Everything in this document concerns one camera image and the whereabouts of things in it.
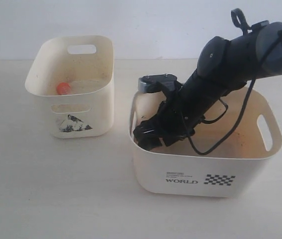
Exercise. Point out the large cream WORLD bin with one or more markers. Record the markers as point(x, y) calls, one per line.
point(230, 168)

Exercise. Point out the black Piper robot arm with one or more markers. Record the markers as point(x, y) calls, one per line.
point(223, 66)

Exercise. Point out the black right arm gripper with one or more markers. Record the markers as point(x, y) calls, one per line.
point(176, 118)

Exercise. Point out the small cream plastic bin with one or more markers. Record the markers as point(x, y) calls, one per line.
point(66, 59)

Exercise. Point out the orange-capped clear tube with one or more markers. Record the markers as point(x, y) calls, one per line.
point(80, 87)

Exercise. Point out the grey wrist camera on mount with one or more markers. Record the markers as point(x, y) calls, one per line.
point(165, 83)

